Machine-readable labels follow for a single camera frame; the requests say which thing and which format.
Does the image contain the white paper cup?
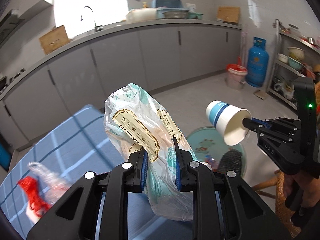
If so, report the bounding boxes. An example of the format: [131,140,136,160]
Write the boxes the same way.
[206,100,252,146]

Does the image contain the black mesh netting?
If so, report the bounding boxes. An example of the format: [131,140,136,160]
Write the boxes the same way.
[217,148,246,176]

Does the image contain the white green printed bag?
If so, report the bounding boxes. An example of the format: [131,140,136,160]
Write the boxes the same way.
[104,83,193,222]

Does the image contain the clear plastic bag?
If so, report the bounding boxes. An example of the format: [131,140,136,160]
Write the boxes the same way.
[28,161,71,205]

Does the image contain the red orange plastic bag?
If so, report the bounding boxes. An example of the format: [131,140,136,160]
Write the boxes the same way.
[18,176,51,223]

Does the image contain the red rimmed trash bucket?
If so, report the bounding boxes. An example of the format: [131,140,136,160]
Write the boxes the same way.
[226,64,247,90]

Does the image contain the grey kitchen cabinets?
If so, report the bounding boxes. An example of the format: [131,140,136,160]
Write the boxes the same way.
[1,20,241,149]

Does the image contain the black kitchen faucet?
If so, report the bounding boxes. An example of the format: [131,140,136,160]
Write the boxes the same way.
[80,5,103,32]

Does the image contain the right hand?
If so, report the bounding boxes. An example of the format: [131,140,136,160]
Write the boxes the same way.
[282,172,320,221]

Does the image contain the cardboard piece on floor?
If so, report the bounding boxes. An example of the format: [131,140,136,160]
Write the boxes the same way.
[254,90,268,100]

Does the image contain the green enamel basin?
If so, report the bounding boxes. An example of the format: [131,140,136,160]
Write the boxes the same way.
[186,126,245,172]

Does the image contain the wicker chair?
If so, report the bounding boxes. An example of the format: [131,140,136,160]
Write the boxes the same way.
[252,170,301,239]

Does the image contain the blue checked tablecloth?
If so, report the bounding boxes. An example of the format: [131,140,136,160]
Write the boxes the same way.
[1,105,192,239]

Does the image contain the blue gas cylinder right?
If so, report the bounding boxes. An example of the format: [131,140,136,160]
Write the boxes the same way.
[246,37,269,87]

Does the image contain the metal storage shelf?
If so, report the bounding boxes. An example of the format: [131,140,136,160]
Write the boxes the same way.
[266,19,319,109]

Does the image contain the teal small tray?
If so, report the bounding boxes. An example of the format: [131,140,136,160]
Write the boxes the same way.
[188,12,203,20]

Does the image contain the metal bowl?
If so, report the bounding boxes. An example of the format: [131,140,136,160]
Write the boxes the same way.
[163,10,189,19]

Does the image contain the blue dish rack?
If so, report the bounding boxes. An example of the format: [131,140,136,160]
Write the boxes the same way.
[151,0,183,8]

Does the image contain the wooden cutting board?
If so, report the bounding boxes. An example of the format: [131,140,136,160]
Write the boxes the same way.
[39,25,71,55]

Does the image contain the white plastic tub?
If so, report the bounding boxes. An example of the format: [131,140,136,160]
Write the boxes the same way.
[126,8,157,24]

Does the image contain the range hood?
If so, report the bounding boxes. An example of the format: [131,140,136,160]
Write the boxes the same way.
[1,0,53,45]

